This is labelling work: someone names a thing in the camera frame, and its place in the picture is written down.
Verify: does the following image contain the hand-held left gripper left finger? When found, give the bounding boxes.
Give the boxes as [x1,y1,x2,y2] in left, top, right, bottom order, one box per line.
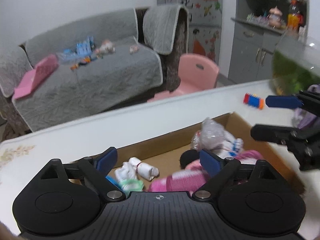
[39,147,127,202]

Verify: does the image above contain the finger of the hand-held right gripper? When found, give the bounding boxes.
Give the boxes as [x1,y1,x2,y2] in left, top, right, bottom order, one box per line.
[250,124,320,145]
[265,90,320,117]

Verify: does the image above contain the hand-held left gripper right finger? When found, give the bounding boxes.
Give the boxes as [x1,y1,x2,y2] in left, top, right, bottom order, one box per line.
[191,149,279,202]

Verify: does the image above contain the black and pink sock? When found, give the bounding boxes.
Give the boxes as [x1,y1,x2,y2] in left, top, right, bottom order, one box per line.
[180,150,204,169]

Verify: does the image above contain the white sock with blue print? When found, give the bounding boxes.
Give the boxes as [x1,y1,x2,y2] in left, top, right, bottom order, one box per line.
[217,137,244,159]

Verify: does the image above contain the clear plastic socks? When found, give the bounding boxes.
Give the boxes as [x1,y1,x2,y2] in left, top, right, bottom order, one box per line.
[191,117,234,152]

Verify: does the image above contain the white sock bundle with band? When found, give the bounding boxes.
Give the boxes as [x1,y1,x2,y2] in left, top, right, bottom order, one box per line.
[114,157,160,182]

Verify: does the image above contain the white and green sock bundle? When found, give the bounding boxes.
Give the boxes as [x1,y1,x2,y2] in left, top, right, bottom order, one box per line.
[117,177,144,195]

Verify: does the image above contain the pink striped knitted sock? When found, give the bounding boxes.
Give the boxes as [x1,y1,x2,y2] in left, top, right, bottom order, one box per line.
[147,150,264,198]

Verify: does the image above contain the shallow cardboard box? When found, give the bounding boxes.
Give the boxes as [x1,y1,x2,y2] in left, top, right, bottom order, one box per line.
[70,112,307,198]

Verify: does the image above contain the white desktop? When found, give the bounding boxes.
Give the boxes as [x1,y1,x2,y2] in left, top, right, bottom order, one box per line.
[0,79,320,195]

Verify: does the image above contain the blue and orange toy block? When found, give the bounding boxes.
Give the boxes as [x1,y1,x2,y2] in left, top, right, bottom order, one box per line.
[244,92,265,110]

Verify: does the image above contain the glass fish tank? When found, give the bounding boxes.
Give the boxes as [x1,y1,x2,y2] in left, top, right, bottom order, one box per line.
[269,31,320,97]

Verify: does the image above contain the grey cabinet with shelves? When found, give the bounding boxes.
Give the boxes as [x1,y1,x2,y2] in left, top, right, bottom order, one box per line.
[227,0,310,84]

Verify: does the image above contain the grey covered sofa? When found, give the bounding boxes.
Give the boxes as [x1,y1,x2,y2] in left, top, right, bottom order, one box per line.
[0,5,190,133]

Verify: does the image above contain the orange drink bottle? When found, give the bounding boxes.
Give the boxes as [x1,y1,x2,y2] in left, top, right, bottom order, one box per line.
[287,0,304,29]

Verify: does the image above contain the row of small colourful ornaments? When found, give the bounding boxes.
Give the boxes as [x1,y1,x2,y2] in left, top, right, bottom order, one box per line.
[246,12,269,24]

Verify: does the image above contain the pink plastic chair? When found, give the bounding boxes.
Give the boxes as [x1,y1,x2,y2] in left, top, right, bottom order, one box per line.
[147,53,220,103]

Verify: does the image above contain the small orange toys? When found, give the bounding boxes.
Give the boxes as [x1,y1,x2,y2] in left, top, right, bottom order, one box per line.
[70,56,104,70]

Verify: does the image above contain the floral printed refrigerator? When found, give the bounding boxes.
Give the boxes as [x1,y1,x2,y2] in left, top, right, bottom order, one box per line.
[156,0,223,63]

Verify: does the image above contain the white and pink plush toy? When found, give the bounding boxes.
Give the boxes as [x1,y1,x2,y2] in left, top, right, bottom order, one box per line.
[95,39,116,55]

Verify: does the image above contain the blue plastic toy set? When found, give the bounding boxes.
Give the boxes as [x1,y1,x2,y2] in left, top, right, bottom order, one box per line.
[56,36,97,60]

